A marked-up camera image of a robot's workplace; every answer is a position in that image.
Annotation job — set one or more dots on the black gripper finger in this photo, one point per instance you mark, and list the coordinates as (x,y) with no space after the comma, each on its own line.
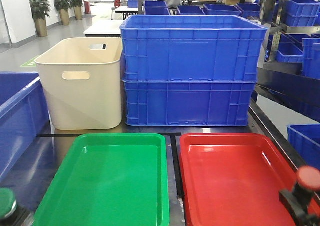
(298,214)

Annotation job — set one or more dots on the green mushroom push button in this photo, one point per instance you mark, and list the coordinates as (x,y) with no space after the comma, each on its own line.
(10,211)

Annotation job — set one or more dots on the red mushroom push button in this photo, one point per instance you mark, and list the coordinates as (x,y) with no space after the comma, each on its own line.
(307,183)

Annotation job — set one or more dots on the blue bin left of trays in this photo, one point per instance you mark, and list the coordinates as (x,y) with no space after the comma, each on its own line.
(23,114)

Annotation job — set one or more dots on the blue bin lower right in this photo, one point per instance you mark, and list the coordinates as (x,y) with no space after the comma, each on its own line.
(305,139)

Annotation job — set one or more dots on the red plastic tray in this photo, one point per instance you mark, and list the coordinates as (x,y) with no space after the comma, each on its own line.
(234,179)

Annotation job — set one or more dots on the stainless steel shelving rack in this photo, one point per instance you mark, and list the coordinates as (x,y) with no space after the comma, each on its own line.
(284,77)

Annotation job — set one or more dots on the lower stacked blue crate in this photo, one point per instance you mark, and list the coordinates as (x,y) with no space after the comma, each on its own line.
(188,103)

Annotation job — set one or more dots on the stacked blue crate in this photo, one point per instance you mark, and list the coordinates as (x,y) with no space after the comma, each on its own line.
(188,103)
(200,48)

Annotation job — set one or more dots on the green plastic tray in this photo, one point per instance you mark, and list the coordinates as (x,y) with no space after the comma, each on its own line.
(110,179)

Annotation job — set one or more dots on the upper stacked blue crate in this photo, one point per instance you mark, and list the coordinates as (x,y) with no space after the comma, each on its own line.
(200,48)

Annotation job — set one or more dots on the cream plastic storage basket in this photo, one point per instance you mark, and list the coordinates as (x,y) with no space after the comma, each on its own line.
(81,80)

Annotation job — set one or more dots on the potted plant right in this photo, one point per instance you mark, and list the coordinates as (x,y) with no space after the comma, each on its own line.
(77,6)

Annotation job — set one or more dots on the potted plant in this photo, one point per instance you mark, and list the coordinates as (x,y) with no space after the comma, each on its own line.
(77,6)
(40,10)
(63,8)

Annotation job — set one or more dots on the potted plant middle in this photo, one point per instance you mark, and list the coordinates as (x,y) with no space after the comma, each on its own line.
(63,8)

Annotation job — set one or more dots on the potted plant left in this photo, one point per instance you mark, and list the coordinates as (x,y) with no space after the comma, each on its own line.
(40,10)

